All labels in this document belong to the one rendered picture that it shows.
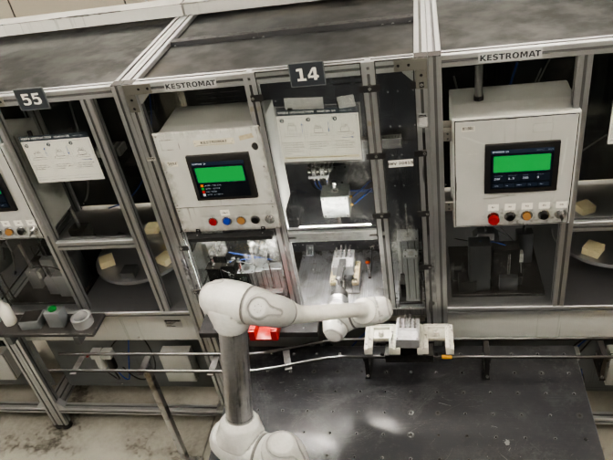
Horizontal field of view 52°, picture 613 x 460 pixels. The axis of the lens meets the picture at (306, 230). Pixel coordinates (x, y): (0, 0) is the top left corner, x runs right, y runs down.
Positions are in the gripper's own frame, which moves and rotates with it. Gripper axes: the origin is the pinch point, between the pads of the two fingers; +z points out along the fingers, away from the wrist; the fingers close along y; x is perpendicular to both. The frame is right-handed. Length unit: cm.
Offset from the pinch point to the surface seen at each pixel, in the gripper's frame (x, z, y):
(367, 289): -9.7, -0.7, -12.4
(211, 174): 42, -15, 62
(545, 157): -79, -15, 61
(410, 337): -29.3, -32.3, -10.1
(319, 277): 13.5, 9.1, -12.6
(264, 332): 33.3, -28.4, -11.0
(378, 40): -23, 14, 97
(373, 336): -13.6, -25.8, -16.3
